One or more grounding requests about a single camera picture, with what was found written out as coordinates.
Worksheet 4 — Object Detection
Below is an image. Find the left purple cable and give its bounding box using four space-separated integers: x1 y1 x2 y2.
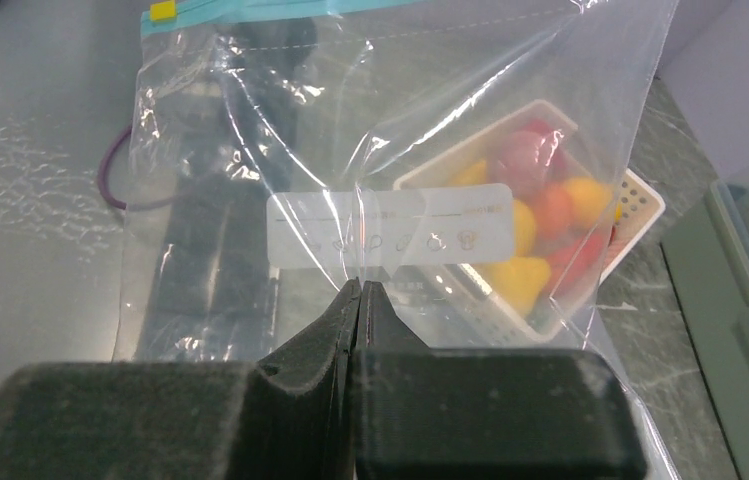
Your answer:
96 122 177 213

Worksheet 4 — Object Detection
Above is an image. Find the pink peach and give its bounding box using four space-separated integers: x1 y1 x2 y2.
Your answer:
488 130 561 199

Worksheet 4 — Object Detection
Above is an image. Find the orange tangerine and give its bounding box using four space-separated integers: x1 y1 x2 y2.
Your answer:
531 183 573 239

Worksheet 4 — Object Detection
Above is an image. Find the clear zip top bag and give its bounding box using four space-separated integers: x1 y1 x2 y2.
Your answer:
115 1 677 479

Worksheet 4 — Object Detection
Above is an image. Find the yellow lemon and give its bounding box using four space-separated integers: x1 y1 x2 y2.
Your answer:
562 177 613 229

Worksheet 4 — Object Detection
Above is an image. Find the red bell pepper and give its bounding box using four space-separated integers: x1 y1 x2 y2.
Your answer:
520 118 564 142

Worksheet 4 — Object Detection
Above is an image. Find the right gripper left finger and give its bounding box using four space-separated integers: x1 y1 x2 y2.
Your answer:
0 280 362 479

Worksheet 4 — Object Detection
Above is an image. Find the red orange carrot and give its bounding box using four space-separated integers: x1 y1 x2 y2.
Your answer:
544 232 612 294

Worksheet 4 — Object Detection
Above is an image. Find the green plastic storage box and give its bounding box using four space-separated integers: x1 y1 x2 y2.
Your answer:
662 168 749 479

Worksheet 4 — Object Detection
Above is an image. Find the white perforated plastic basket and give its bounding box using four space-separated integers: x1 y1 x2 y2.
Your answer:
395 99 665 347

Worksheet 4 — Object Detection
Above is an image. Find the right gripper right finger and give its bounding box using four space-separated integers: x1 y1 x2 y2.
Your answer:
354 282 648 479

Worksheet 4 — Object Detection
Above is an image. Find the yellow apple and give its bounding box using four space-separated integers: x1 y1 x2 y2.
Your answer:
513 199 537 257

